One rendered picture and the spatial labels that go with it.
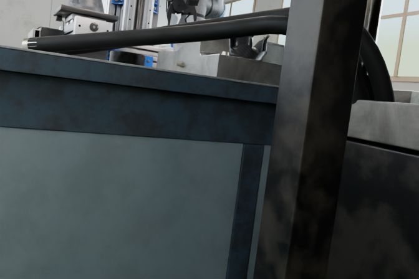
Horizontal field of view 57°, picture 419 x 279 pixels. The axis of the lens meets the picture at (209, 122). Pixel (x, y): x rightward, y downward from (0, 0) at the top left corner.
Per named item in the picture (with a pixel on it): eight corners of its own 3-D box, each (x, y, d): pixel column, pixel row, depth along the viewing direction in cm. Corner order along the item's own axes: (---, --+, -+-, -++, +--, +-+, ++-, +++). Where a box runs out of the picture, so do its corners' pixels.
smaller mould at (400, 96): (365, 105, 157) (368, 88, 157) (391, 109, 163) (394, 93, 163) (408, 109, 139) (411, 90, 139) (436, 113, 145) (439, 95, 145)
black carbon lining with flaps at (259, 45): (179, 60, 129) (183, 32, 129) (221, 66, 136) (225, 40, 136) (225, 55, 98) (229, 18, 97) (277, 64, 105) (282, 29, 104)
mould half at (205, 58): (154, 78, 133) (159, 38, 132) (221, 86, 144) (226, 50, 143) (216, 80, 88) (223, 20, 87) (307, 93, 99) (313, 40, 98)
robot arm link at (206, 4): (175, 12, 183) (178, -17, 182) (192, 18, 194) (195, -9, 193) (195, 11, 176) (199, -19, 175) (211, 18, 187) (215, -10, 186)
